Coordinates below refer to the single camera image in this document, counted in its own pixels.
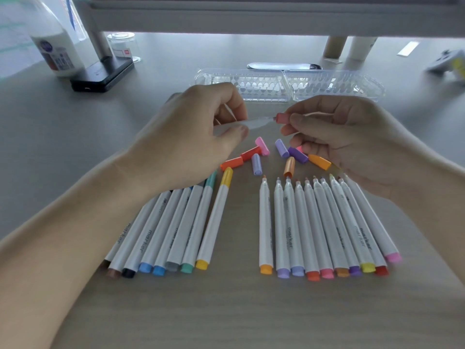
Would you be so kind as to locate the yellow marker cap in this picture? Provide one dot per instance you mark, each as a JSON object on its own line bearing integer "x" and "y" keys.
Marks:
{"x": 226, "y": 177}

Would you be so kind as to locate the mint-ended white marker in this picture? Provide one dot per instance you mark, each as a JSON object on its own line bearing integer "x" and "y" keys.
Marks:
{"x": 198, "y": 228}

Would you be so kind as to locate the grey desk shelf riser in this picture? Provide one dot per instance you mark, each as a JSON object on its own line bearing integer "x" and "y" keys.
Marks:
{"x": 254, "y": 19}

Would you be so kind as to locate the red-tipped white marker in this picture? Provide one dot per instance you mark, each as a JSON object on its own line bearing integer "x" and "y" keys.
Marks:
{"x": 306, "y": 236}

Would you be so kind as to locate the pink-ended white marker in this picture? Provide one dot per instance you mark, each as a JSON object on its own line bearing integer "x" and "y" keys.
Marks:
{"x": 318, "y": 236}

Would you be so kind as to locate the person's left forearm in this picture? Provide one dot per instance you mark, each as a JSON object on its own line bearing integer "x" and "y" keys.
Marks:
{"x": 61, "y": 243}

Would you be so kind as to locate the person's right hand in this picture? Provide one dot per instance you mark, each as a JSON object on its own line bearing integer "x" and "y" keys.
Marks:
{"x": 356, "y": 141}

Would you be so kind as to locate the brown paper cup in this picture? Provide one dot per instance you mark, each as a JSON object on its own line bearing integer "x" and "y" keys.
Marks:
{"x": 334, "y": 47}

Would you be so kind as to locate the yellow-green-tipped white marker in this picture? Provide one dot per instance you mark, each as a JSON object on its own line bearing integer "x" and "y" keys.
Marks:
{"x": 350, "y": 225}

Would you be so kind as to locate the set of red-toned caps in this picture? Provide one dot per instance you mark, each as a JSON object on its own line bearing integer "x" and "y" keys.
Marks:
{"x": 257, "y": 164}

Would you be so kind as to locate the white milk bottle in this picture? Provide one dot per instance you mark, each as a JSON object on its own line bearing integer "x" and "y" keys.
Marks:
{"x": 54, "y": 50}

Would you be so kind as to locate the small white sachet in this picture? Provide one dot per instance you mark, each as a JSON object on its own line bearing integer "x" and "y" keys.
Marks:
{"x": 332, "y": 61}

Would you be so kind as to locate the small clear jar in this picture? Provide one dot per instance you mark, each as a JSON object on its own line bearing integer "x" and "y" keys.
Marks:
{"x": 123, "y": 47}

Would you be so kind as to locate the person's left hand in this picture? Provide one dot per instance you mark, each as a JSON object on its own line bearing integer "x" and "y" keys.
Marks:
{"x": 181, "y": 149}

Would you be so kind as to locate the orange-tipped white marker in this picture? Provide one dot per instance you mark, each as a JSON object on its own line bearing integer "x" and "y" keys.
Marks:
{"x": 266, "y": 228}

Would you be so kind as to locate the clear plastic marker case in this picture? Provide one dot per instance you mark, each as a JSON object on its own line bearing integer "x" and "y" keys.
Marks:
{"x": 261, "y": 85}

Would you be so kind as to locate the tan-ended white marker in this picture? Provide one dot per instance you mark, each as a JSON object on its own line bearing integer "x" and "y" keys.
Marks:
{"x": 130, "y": 239}

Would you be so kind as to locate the white and yellow controller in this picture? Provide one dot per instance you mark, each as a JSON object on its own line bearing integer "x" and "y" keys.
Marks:
{"x": 447, "y": 63}

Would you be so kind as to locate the brown-ended white marker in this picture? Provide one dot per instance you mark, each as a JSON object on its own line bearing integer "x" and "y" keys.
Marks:
{"x": 108, "y": 259}

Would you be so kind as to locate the black-ended white marker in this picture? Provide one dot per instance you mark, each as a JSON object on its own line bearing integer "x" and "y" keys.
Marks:
{"x": 145, "y": 239}

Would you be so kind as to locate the sky-blue-ended white marker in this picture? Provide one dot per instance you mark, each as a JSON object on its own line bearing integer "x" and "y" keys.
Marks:
{"x": 172, "y": 238}
{"x": 160, "y": 236}

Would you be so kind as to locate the dusty-pink-ended white marker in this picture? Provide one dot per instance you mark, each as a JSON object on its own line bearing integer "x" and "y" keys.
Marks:
{"x": 258, "y": 122}

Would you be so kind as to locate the mint marker cap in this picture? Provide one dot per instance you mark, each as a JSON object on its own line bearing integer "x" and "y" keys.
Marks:
{"x": 210, "y": 179}

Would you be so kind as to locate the purple marker cap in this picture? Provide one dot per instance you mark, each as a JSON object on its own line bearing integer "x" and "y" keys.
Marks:
{"x": 298, "y": 155}

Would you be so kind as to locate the black rectangular power bank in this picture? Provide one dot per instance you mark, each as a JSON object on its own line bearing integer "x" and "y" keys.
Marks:
{"x": 101, "y": 76}

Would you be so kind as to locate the white paper cup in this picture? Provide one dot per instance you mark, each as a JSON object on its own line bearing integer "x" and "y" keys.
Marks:
{"x": 361, "y": 47}

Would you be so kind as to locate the set of red-toned markers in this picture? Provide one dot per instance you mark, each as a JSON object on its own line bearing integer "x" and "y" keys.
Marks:
{"x": 281, "y": 232}

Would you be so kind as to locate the white paper slip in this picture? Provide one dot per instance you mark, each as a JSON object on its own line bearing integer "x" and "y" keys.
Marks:
{"x": 407, "y": 49}

